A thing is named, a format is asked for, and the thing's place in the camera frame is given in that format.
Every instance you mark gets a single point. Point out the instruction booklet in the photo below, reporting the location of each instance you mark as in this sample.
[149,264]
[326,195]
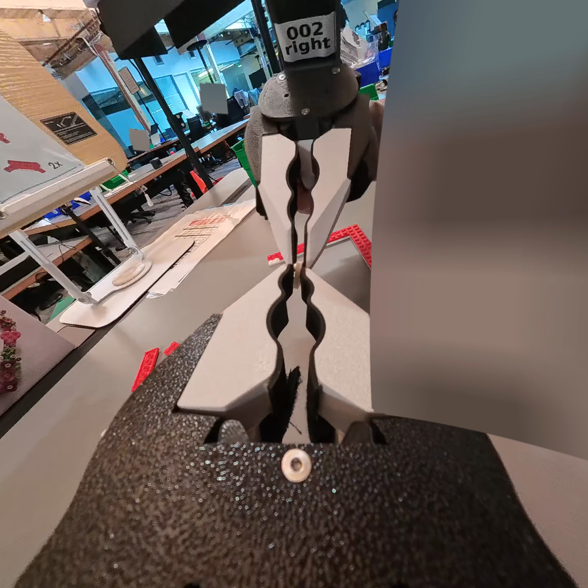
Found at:
[32,160]

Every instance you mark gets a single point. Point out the wide red lego plate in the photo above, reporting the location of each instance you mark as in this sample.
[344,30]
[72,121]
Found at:
[146,367]

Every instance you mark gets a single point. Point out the printed paper sheet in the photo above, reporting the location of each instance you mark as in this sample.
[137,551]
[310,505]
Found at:
[206,229]

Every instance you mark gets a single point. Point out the lego set box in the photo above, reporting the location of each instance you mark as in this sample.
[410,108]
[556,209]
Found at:
[27,349]

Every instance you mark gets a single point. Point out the wooden book stand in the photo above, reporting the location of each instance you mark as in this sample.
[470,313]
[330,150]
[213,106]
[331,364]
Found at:
[27,69]

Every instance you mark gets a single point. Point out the long background desk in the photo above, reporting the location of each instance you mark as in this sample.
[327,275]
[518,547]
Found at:
[220,131]

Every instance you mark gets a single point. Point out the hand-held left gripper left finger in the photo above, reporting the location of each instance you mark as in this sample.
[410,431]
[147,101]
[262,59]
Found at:
[229,363]

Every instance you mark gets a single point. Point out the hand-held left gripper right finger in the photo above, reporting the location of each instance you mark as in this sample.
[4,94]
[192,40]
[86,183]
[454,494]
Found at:
[344,363]

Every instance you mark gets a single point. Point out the red lego frame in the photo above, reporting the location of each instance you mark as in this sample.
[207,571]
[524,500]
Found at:
[349,234]

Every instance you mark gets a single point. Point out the square red lego plate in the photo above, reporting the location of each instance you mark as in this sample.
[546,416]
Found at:
[172,348]

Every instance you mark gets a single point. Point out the orange traffic cone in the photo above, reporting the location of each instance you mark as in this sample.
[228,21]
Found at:
[198,183]

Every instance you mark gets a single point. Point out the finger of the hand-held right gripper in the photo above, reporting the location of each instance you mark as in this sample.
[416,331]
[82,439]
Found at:
[275,183]
[333,183]

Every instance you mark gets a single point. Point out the black stand pole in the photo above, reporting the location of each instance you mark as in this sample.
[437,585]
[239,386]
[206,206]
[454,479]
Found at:
[174,124]

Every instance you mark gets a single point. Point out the green plastic bin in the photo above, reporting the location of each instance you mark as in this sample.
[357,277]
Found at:
[240,156]

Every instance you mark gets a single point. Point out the small white lego piece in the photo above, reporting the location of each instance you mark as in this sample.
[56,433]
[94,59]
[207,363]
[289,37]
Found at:
[297,275]

